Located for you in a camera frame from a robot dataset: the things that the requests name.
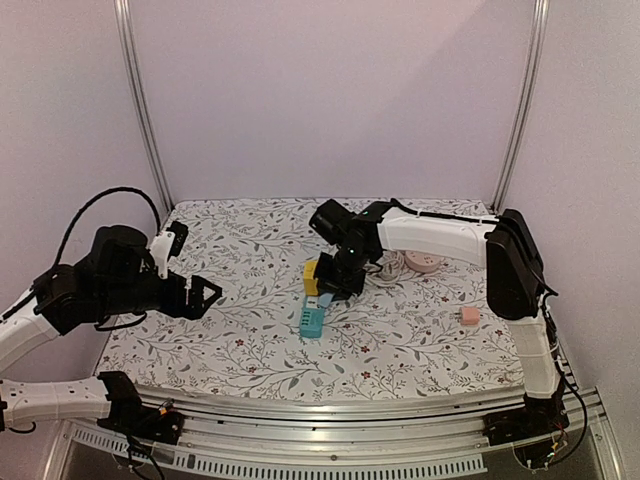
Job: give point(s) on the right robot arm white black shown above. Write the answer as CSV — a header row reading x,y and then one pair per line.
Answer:
x,y
503,246

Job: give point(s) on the yellow cube socket adapter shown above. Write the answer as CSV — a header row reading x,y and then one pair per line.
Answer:
x,y
310,282

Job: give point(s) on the floral table mat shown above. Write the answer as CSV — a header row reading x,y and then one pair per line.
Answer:
x,y
399,339

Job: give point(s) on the blue charger cube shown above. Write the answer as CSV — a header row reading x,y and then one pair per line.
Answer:
x,y
324,300

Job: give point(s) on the aluminium front rail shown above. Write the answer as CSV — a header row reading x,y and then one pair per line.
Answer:
x,y
421,438

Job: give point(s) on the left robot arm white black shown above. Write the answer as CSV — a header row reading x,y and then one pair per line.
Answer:
x,y
124,273

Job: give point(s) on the right aluminium corner post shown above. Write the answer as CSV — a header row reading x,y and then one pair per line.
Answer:
x,y
517,132

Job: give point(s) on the pink round power strip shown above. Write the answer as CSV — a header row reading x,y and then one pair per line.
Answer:
x,y
422,262

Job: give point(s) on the aluminium corner post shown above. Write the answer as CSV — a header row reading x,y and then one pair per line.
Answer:
x,y
125,28
517,132

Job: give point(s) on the pink charger cube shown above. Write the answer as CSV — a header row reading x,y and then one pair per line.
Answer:
x,y
469,316

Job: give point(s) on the teal power strip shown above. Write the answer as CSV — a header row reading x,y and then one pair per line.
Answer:
x,y
311,318

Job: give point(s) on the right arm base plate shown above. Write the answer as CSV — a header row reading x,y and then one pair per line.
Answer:
x,y
522,423

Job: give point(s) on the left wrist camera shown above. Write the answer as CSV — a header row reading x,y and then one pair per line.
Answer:
x,y
168,243

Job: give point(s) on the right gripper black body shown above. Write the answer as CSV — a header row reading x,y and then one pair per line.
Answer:
x,y
339,280

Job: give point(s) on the left aluminium corner post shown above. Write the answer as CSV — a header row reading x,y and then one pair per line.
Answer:
x,y
125,28

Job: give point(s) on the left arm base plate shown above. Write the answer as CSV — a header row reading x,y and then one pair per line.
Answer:
x,y
163,424

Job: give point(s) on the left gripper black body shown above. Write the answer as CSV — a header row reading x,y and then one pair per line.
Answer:
x,y
171,303

